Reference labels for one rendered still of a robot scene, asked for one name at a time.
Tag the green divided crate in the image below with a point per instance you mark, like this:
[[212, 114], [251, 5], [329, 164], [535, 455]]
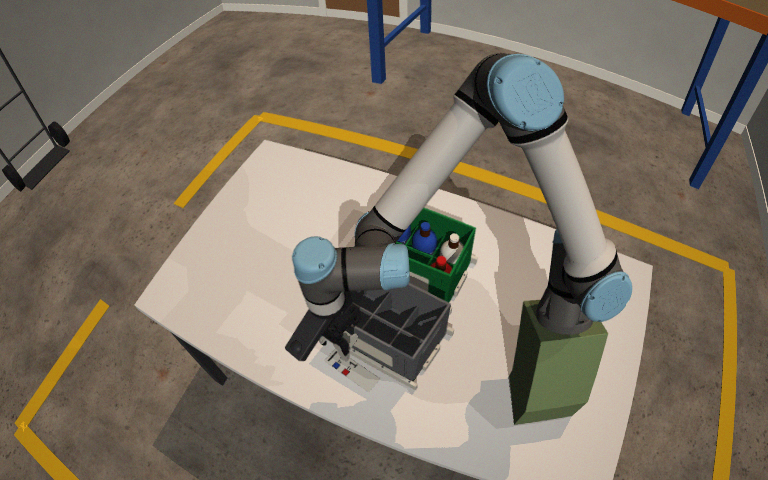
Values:
[[430, 279]]

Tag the white paper pick list strip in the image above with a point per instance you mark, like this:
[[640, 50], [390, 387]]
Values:
[[353, 371]]

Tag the red bottle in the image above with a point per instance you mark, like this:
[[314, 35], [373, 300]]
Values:
[[441, 264]]

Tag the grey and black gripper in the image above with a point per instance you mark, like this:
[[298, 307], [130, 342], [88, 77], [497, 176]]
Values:
[[349, 313]]

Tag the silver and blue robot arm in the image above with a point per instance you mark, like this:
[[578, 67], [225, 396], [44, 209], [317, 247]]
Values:
[[528, 94]]

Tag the blue bottle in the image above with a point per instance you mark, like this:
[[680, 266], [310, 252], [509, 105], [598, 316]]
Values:
[[405, 236], [423, 240]]

